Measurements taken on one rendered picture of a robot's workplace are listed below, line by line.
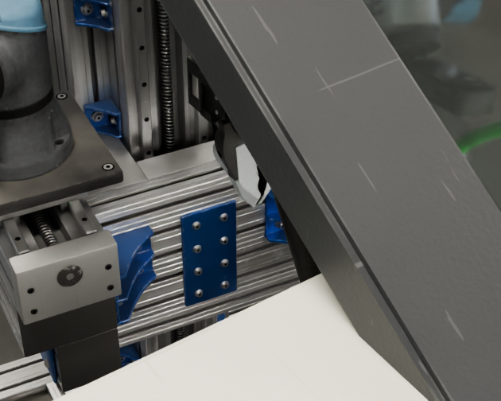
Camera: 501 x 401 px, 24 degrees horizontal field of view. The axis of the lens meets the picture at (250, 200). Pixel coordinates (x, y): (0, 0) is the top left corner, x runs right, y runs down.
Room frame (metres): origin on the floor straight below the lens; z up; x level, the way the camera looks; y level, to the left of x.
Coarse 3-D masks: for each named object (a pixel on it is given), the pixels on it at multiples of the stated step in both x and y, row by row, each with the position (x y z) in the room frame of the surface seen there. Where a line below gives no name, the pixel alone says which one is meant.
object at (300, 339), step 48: (192, 336) 0.41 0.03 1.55; (240, 336) 0.40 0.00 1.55; (288, 336) 0.40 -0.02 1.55; (336, 336) 0.40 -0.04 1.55; (96, 384) 0.37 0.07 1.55; (144, 384) 0.37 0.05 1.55; (192, 384) 0.37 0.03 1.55; (240, 384) 0.37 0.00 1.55; (288, 384) 0.37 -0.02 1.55; (336, 384) 0.37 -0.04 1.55; (384, 384) 0.37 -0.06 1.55
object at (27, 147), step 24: (48, 96) 1.26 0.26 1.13; (0, 120) 1.22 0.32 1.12; (24, 120) 1.23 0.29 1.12; (48, 120) 1.25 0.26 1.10; (0, 144) 1.21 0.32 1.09; (24, 144) 1.22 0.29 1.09; (48, 144) 1.23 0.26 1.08; (72, 144) 1.28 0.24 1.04; (0, 168) 1.20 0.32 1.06; (24, 168) 1.21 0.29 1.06; (48, 168) 1.22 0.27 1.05
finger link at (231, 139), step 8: (224, 120) 0.89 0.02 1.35; (224, 128) 0.88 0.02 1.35; (232, 128) 0.88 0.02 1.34; (216, 136) 0.89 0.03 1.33; (224, 136) 0.88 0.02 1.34; (232, 136) 0.88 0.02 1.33; (216, 144) 0.89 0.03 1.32; (224, 144) 0.88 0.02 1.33; (232, 144) 0.88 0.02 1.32; (224, 152) 0.88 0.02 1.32; (232, 152) 0.88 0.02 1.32; (224, 160) 0.88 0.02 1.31; (232, 160) 0.88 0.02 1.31; (232, 168) 0.88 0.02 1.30; (232, 176) 0.88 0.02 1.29
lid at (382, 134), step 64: (192, 0) 0.52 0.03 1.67; (256, 0) 0.53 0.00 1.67; (320, 0) 0.54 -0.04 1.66; (384, 0) 0.57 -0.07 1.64; (448, 0) 0.58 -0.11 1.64; (256, 64) 0.49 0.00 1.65; (320, 64) 0.50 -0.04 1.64; (384, 64) 0.51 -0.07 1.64; (448, 64) 0.54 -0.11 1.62; (256, 128) 0.48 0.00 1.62; (320, 128) 0.47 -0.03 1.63; (384, 128) 0.48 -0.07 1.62; (448, 128) 0.50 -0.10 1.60; (320, 192) 0.44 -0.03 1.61; (384, 192) 0.44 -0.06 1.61; (448, 192) 0.45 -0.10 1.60; (320, 256) 0.43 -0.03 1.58; (384, 256) 0.41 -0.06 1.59; (448, 256) 0.42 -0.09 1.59; (384, 320) 0.39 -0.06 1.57; (448, 320) 0.39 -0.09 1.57; (448, 384) 0.36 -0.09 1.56
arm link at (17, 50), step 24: (0, 0) 1.27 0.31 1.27; (24, 0) 1.28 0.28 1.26; (0, 24) 1.22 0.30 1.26; (24, 24) 1.24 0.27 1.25; (0, 48) 1.21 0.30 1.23; (24, 48) 1.24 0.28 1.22; (48, 48) 1.28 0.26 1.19; (0, 72) 1.20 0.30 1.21; (24, 72) 1.23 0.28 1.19; (48, 72) 1.27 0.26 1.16; (0, 96) 1.20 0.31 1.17; (24, 96) 1.23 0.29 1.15
